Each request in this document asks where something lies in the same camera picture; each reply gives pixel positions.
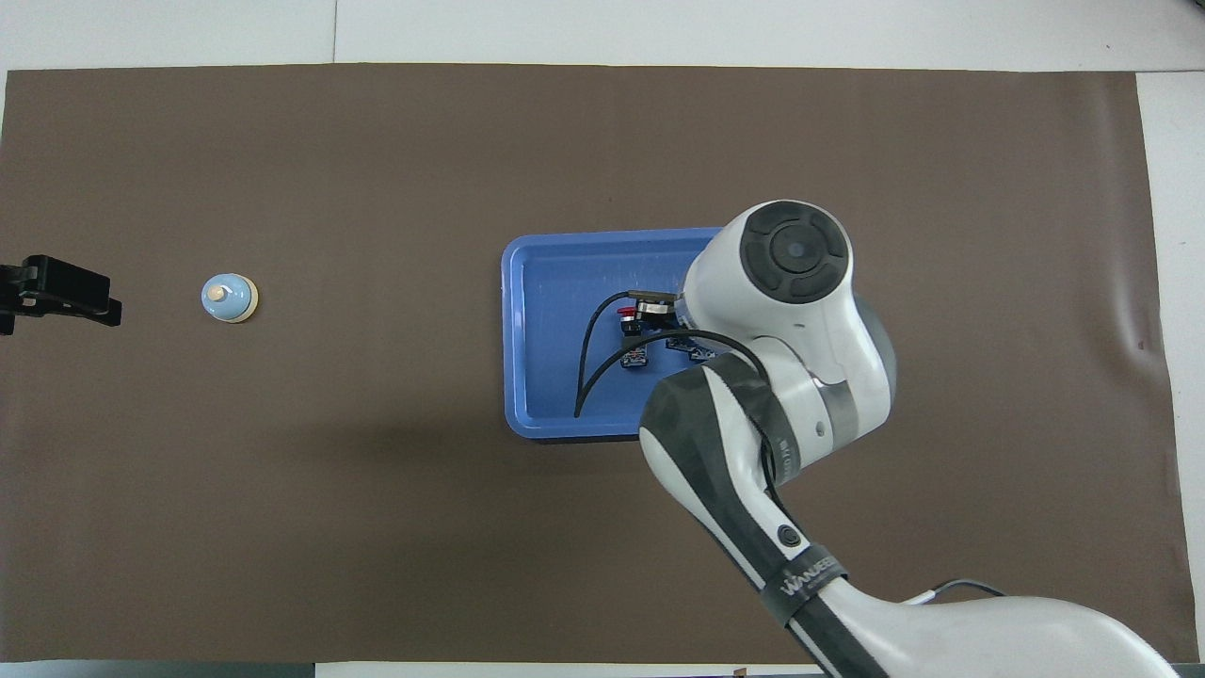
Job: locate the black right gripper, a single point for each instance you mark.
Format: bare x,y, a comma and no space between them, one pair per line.
657,314

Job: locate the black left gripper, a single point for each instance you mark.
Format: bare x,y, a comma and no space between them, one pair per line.
71,282

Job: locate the yellow push button switch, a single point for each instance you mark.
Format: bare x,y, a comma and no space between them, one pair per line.
687,348

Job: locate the red push button switch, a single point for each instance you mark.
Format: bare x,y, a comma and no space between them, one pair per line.
634,358

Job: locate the light blue desk bell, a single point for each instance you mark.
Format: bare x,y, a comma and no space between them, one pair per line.
229,298

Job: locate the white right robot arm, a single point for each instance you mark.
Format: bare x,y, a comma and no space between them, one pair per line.
810,330

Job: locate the blue plastic tray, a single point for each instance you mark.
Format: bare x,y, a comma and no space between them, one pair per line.
546,282

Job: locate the brown table mat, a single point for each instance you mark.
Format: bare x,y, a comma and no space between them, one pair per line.
282,471

